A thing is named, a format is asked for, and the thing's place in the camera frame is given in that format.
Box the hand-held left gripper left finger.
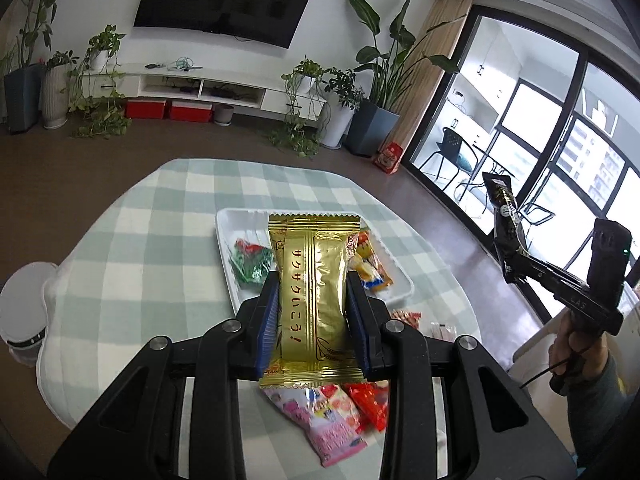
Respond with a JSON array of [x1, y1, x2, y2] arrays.
[[50, 270, 281, 480]]

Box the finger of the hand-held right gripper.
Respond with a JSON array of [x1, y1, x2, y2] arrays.
[[502, 247, 576, 293]]

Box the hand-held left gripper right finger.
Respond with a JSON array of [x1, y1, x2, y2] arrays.
[[346, 271, 576, 480]]

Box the gold snack packet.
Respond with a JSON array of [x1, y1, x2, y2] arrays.
[[259, 212, 365, 390]]

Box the red patterned snack packet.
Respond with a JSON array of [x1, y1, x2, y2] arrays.
[[390, 310, 423, 332]]

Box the blue and yellow snack packet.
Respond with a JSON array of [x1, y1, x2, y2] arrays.
[[352, 255, 396, 293]]

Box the black snack packet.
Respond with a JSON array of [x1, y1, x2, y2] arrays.
[[481, 171, 531, 283]]

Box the green snack packet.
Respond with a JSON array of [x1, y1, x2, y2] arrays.
[[227, 240, 276, 291]]

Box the small orange yellow snack packet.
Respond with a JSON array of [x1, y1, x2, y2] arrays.
[[350, 231, 382, 267]]

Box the small strawberry print packet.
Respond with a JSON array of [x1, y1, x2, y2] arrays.
[[320, 384, 362, 433]]

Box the white plastic tray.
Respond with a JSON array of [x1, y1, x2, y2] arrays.
[[215, 207, 416, 318]]

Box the pink cartoon snack packet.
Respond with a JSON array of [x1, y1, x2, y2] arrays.
[[264, 385, 368, 468]]

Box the person's right forearm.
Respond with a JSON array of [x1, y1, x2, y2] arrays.
[[570, 352, 640, 467]]

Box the person's right hand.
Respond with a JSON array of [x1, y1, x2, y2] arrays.
[[548, 305, 618, 396]]

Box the black metal balcony chair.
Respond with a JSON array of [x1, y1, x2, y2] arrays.
[[520, 202, 556, 231]]

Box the black balcony table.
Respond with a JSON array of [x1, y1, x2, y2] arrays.
[[455, 145, 516, 211]]

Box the black chair with teal cushion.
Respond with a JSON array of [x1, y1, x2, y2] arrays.
[[420, 127, 476, 183]]

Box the red bag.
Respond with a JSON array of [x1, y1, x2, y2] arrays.
[[374, 141, 403, 175]]

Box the black framed glass sliding door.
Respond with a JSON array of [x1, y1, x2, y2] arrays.
[[402, 4, 640, 321]]

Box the broad leaf plant grey pot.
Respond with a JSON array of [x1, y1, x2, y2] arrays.
[[345, 0, 460, 157]]

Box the bushy plant tall white pot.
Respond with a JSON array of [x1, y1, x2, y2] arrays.
[[320, 67, 366, 150]]

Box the red storage box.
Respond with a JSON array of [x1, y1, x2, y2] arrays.
[[125, 98, 168, 120], [169, 100, 213, 123]]

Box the trailing pothos in white pot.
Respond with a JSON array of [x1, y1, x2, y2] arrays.
[[267, 57, 333, 158], [70, 25, 132, 140]]

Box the beige curtain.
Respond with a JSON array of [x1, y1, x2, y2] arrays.
[[395, 0, 475, 161]]

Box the white television console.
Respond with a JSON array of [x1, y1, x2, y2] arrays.
[[97, 62, 328, 121]]

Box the plant in white ribbed pot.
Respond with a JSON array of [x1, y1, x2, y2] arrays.
[[40, 51, 76, 130]]

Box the tall leafy tree grey pot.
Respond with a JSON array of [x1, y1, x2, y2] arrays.
[[0, 0, 76, 135]]

